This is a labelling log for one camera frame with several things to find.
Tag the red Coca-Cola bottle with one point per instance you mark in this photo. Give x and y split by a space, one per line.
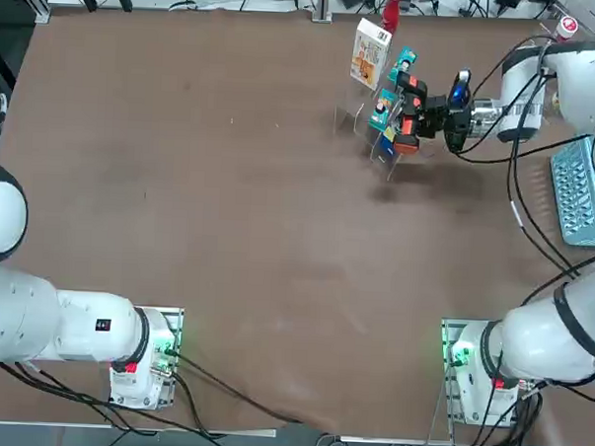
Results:
389 14

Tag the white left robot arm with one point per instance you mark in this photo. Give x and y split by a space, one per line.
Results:
75 332

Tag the white cookie box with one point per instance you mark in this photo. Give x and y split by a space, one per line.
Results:
368 53

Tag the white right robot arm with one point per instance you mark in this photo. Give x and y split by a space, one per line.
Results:
580 87

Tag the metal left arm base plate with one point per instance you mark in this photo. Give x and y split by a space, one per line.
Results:
177 321

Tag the red bottle with white cap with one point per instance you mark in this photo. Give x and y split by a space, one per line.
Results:
567 27

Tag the clear acrylic snack shelf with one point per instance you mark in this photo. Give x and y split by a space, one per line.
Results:
349 116

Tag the aluminium post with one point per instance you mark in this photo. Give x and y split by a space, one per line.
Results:
322 4

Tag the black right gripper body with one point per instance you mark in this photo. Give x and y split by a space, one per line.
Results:
458 129

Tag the blue plastic shopping basket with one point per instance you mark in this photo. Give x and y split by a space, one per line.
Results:
575 195

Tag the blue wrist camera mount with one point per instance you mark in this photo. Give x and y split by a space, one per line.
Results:
461 89

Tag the teal snack packet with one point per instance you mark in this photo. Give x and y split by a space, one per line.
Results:
381 108
401 57

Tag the blue Oreo cookie packet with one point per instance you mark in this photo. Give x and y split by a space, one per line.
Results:
387 143

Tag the orange and black barcode scanner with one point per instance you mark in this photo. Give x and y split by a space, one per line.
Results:
409 134

